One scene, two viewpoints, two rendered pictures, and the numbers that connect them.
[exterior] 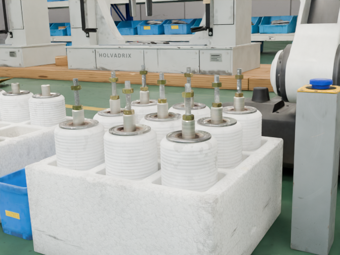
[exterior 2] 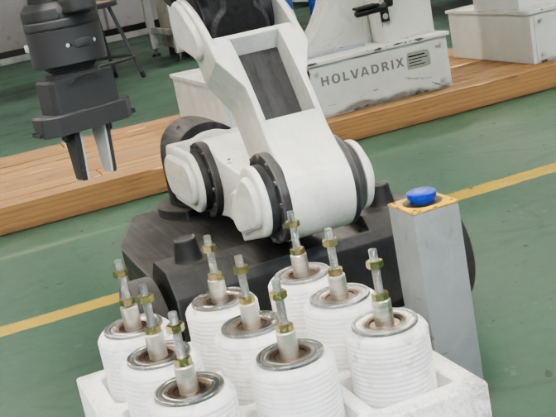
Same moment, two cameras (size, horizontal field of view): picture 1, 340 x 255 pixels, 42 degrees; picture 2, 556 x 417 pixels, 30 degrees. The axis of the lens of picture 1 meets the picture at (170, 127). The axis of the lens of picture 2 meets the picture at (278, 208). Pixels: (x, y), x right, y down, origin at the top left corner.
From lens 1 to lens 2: 0.90 m
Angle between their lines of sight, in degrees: 48
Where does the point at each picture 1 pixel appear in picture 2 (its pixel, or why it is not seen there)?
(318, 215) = (469, 365)
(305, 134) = (433, 266)
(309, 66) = (321, 179)
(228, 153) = not seen: hidden behind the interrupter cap
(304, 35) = (281, 135)
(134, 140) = (330, 361)
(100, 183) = not seen: outside the picture
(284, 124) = (263, 280)
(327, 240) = not seen: hidden behind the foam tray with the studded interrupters
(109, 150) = (300, 395)
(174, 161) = (406, 360)
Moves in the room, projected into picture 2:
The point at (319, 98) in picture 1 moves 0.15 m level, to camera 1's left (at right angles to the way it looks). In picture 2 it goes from (440, 214) to (379, 254)
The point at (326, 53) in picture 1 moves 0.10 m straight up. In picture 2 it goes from (330, 154) to (319, 88)
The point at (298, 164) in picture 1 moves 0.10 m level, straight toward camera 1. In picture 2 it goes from (433, 309) to (489, 325)
